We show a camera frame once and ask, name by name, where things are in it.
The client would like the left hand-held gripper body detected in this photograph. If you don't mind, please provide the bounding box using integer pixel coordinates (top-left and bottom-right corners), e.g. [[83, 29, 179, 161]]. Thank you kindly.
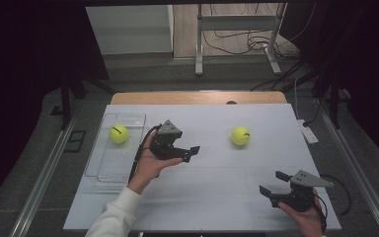
[[149, 118, 192, 162]]

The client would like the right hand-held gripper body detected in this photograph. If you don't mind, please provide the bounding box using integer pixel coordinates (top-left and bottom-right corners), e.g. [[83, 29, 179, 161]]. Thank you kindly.
[[269, 169, 335, 212]]

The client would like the yellow tennis ball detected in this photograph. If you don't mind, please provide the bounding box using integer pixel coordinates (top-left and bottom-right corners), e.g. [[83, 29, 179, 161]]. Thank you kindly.
[[230, 125, 252, 146], [109, 123, 130, 144]]

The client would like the clear plastic container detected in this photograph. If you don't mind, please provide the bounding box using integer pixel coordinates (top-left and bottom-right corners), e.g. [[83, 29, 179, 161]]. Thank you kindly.
[[85, 112, 149, 193]]

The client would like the person's left hand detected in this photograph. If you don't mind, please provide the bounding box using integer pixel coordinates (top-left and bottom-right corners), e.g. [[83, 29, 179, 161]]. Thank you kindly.
[[127, 131, 184, 195]]

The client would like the person's right hand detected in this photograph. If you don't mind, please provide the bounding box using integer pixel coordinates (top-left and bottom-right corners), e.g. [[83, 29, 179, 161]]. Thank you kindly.
[[277, 188, 325, 237]]

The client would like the white board sheet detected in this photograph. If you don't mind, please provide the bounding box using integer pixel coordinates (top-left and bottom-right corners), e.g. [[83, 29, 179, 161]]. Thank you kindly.
[[62, 103, 342, 231]]

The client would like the white power strip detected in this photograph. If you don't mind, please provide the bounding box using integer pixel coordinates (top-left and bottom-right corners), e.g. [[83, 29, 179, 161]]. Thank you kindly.
[[297, 118, 320, 145]]

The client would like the black metal stand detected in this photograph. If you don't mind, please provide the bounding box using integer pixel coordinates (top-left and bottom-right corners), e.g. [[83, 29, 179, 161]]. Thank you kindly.
[[50, 70, 115, 130], [311, 70, 351, 130]]

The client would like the white cabinet panel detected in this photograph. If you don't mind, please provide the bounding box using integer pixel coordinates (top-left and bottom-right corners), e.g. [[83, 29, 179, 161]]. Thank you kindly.
[[86, 4, 175, 55]]

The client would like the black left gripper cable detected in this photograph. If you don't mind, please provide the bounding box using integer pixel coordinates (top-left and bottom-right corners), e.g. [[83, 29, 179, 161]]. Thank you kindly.
[[128, 123, 163, 184]]

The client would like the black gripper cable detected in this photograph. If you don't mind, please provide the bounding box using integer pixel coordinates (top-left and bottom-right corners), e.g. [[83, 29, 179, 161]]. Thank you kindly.
[[128, 123, 163, 184], [312, 193, 329, 233]]

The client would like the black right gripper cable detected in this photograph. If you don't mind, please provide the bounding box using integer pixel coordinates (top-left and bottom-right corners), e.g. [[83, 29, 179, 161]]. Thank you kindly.
[[312, 193, 329, 233]]

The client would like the black looped floor cable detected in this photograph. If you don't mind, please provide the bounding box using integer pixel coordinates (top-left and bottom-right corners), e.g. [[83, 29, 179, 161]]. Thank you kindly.
[[320, 173, 352, 216]]

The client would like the aluminium rail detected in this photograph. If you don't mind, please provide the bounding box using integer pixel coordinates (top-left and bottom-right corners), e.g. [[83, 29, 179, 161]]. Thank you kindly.
[[9, 117, 78, 237], [315, 98, 379, 237]]

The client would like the black plug cable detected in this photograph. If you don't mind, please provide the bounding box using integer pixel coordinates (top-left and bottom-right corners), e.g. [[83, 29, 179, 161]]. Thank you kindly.
[[302, 105, 321, 128]]

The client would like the white power strip cable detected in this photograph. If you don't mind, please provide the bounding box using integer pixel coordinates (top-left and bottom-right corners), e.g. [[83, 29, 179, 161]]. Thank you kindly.
[[293, 76, 303, 121]]

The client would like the grey metal stand frame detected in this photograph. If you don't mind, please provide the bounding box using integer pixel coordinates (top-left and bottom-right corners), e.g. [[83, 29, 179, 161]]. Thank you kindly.
[[194, 3, 288, 77]]

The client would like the tangle of black floor cables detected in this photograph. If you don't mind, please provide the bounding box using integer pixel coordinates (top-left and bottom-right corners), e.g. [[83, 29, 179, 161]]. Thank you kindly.
[[202, 3, 318, 62]]

